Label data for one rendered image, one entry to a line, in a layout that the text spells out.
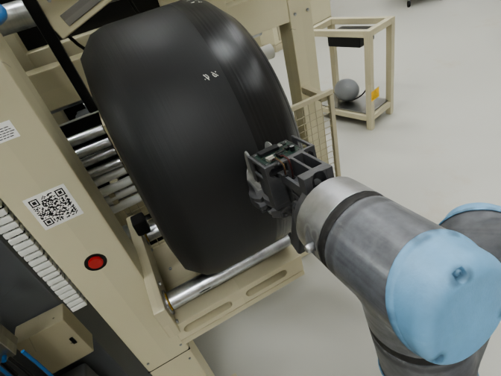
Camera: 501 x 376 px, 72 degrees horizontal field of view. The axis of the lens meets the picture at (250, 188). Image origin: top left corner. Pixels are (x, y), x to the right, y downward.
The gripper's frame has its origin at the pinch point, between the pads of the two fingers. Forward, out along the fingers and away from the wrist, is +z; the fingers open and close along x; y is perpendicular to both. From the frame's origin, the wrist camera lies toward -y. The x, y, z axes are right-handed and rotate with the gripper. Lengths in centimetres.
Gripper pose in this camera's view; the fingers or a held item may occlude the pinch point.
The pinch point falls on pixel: (256, 170)
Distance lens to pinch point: 55.8
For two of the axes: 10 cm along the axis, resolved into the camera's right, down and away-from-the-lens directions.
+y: -2.7, -8.3, -4.9
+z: -4.1, -3.7, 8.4
